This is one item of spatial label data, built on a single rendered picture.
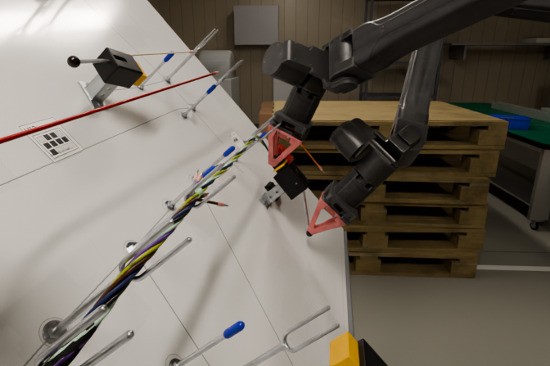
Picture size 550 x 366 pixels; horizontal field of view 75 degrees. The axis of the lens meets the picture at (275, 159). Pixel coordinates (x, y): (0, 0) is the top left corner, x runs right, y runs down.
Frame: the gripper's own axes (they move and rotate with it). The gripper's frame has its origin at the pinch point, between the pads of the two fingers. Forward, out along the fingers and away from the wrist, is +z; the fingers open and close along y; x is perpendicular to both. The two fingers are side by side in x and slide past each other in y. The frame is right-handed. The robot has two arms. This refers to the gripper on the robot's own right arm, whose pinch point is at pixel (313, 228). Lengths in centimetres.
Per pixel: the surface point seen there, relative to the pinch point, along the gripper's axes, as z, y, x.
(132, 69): -8.7, 24.7, -34.9
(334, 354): -2.1, 30.0, 7.0
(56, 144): -0.9, 35.6, -31.2
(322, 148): 14, -137, -6
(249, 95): 119, -579, -159
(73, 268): 0.9, 43.3, -19.1
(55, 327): 1, 48, -16
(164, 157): 0.0, 20.2, -26.0
